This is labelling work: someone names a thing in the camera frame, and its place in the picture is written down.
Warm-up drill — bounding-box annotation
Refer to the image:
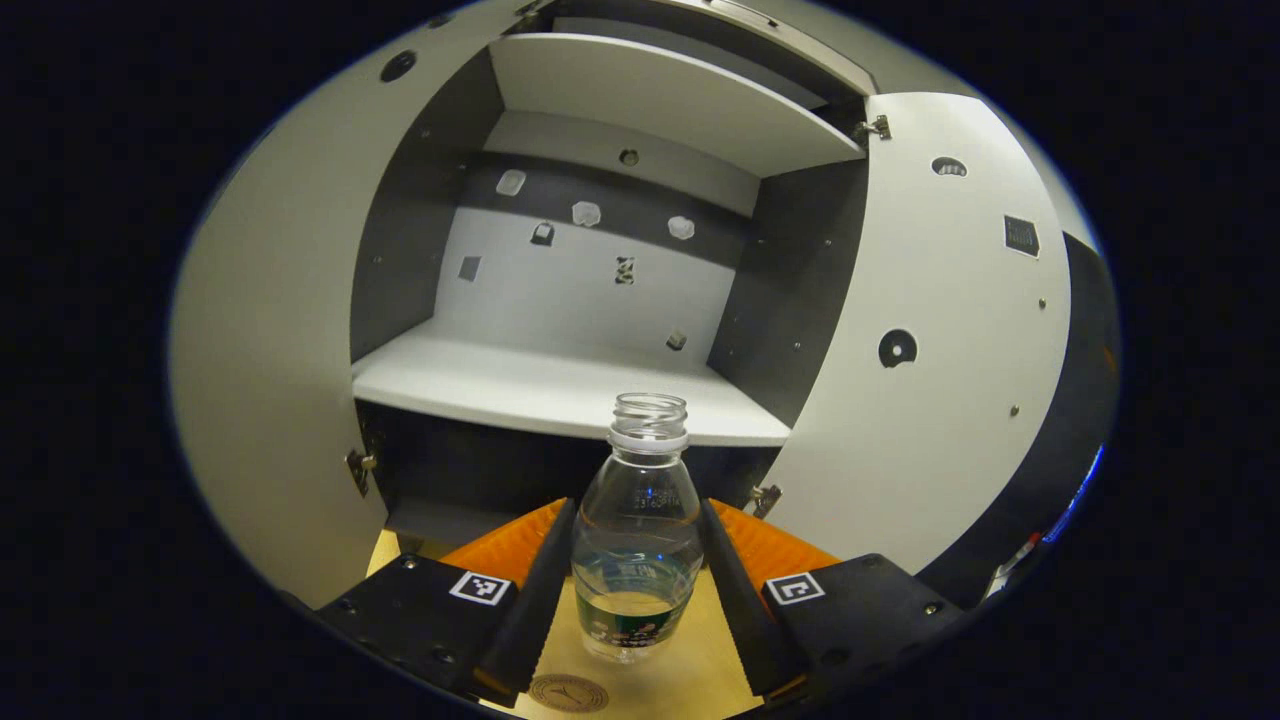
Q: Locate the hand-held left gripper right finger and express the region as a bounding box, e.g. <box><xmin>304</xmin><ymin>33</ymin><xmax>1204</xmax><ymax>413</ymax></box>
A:
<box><xmin>698</xmin><ymin>497</ymin><xmax>966</xmax><ymax>706</ymax></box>

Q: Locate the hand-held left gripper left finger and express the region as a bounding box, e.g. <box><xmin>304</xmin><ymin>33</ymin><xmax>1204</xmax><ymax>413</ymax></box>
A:
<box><xmin>315</xmin><ymin>497</ymin><xmax>579</xmax><ymax>709</ymax></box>

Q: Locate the round brown coaster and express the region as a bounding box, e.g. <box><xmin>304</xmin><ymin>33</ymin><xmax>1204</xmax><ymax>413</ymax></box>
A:
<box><xmin>527</xmin><ymin>672</ymin><xmax>611</xmax><ymax>714</ymax></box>

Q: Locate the clear plastic bottle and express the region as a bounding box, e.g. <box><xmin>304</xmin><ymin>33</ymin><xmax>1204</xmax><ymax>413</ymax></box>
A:
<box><xmin>570</xmin><ymin>392</ymin><xmax>706</xmax><ymax>666</ymax></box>

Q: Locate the white cabinet door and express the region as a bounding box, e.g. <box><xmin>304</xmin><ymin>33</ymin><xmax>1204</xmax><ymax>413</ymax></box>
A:
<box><xmin>760</xmin><ymin>92</ymin><xmax>1073</xmax><ymax>606</ymax></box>
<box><xmin>168</xmin><ymin>0</ymin><xmax>526</xmax><ymax>611</ymax></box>

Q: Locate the white grey cabinet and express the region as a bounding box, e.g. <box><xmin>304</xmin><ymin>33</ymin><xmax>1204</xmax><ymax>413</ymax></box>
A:
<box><xmin>348</xmin><ymin>0</ymin><xmax>881</xmax><ymax>561</ymax></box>

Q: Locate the white cabinet shelf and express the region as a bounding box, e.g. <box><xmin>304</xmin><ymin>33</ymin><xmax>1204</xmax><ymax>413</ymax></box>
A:
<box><xmin>488</xmin><ymin>33</ymin><xmax>867</xmax><ymax>179</ymax></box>
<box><xmin>352</xmin><ymin>318</ymin><xmax>793</xmax><ymax>448</ymax></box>

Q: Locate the white cabinet drawer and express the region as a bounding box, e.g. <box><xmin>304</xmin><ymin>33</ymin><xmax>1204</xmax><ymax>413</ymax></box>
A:
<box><xmin>640</xmin><ymin>0</ymin><xmax>881</xmax><ymax>98</ymax></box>

